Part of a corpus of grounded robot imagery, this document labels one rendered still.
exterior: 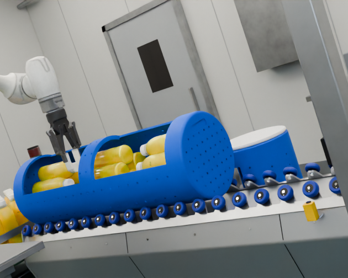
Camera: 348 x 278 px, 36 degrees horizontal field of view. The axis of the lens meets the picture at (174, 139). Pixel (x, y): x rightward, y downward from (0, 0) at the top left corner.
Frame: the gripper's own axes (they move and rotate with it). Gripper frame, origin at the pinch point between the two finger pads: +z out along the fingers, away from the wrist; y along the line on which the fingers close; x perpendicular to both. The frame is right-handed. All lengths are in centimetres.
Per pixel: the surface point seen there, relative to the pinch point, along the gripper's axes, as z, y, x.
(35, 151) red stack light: -5, 35, 66
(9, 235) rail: 21.9, -13.7, 37.8
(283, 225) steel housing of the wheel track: 30, -12, -87
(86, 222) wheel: 21.8, -10.7, -7.9
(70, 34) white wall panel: -114, 363, 349
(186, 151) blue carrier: 5, -10, -62
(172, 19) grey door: -77, 342, 174
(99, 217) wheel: 21.1, -10.0, -14.5
